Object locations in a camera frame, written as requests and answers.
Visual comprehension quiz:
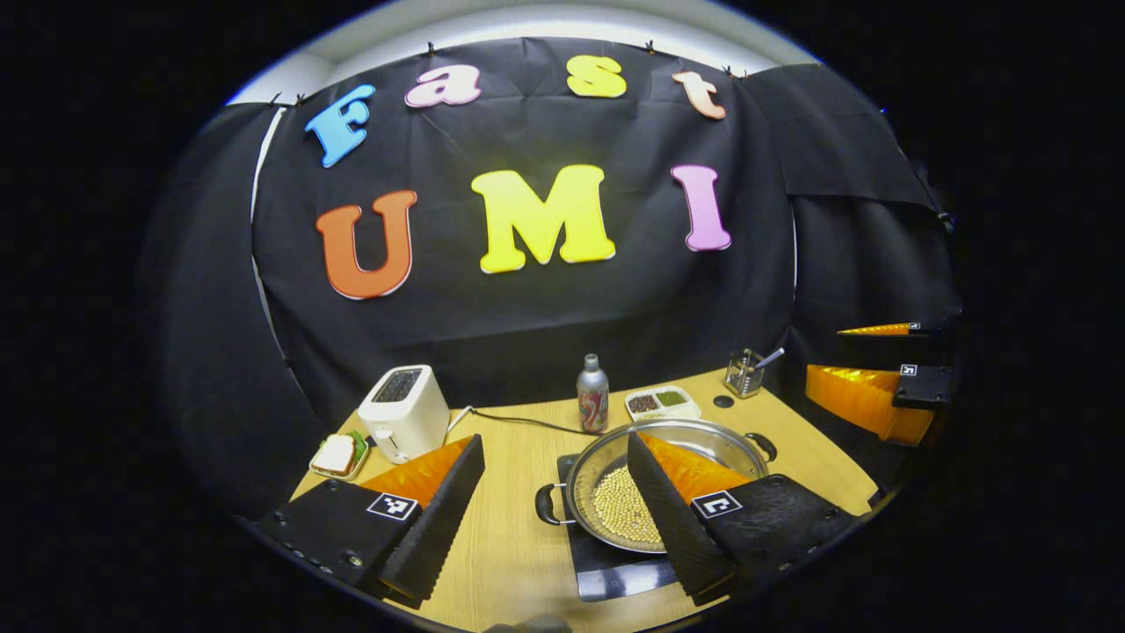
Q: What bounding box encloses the black power cable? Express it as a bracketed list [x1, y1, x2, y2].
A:
[470, 406, 588, 437]

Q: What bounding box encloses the white divided tray of grains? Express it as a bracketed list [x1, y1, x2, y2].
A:
[624, 386, 702, 423]

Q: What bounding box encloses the black induction cooktop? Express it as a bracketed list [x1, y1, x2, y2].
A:
[555, 453, 688, 603]

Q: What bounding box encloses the stainless steel pot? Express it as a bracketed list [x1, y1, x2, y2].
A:
[534, 418, 779, 555]

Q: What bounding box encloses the heap of soybeans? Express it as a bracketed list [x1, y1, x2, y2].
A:
[591, 464, 665, 546]

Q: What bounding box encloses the small cream plate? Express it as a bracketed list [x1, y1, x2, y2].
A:
[309, 430, 371, 482]

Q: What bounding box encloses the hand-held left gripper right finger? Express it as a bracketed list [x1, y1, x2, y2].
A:
[627, 431, 858, 608]

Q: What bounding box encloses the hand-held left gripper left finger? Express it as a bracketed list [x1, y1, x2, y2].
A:
[255, 433, 486, 608]

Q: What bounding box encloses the silver patterned drink bottle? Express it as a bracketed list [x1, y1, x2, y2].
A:
[577, 353, 610, 434]

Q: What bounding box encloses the toast sandwich with lettuce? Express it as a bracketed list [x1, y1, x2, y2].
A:
[314, 431, 368, 476]

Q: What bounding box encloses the white toaster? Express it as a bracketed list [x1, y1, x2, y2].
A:
[357, 365, 451, 465]

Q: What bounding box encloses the wire mesh holder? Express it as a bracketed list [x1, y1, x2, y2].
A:
[724, 347, 786, 399]

